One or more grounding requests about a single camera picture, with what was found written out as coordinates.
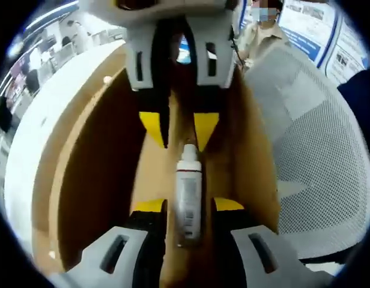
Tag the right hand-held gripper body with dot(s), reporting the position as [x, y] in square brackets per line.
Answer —
[173, 10]

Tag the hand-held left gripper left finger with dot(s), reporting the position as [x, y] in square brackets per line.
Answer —
[149, 240]

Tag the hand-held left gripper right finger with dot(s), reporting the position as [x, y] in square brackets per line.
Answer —
[230, 240]

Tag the white plastic bottle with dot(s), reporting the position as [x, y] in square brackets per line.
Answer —
[189, 192]

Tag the brown cardboard shoe box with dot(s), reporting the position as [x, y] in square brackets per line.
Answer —
[92, 150]

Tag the white mesh office chair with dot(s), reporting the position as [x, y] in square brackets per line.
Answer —
[317, 150]

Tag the person's dark blue clothing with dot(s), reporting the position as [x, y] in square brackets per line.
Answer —
[362, 96]

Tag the blue white wall poster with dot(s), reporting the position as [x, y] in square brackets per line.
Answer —
[305, 45]

